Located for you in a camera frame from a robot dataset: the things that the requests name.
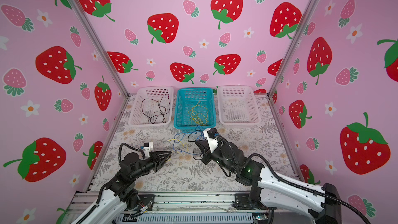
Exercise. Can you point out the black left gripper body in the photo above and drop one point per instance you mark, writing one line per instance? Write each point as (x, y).
(153, 163)

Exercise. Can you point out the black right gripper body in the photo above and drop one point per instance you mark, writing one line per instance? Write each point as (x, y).
(217, 156)

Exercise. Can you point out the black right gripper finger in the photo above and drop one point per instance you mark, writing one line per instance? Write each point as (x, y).
(202, 145)
(205, 156)

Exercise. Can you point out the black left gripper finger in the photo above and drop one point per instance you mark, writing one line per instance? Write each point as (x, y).
(163, 154)
(163, 159)

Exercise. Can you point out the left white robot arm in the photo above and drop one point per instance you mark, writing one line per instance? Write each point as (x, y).
(119, 194)

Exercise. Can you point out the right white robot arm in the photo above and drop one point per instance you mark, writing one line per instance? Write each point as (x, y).
(279, 186)

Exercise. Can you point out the teal plastic basket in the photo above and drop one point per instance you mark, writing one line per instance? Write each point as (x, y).
(195, 109)

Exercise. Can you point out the left white plastic basket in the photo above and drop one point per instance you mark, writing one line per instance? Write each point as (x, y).
(152, 108)

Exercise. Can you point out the white plastic basket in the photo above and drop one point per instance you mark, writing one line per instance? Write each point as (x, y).
(152, 108)
(237, 107)

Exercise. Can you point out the right white plastic basket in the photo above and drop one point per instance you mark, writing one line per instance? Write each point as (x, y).
(237, 107)

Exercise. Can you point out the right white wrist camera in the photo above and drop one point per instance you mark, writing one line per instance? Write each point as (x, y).
(210, 136)

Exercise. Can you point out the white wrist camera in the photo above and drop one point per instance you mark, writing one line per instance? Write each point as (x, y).
(210, 136)
(146, 149)

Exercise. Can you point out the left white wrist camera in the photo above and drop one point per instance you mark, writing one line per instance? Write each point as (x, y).
(146, 149)

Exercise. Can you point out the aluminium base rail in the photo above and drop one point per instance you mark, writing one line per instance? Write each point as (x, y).
(193, 208)

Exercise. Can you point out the left aluminium corner post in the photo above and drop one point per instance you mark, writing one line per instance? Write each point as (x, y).
(96, 42)

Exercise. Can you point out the aluminium corner post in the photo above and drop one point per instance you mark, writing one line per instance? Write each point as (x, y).
(96, 42)
(306, 17)

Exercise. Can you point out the right aluminium corner post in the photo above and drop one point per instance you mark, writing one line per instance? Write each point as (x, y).
(306, 17)

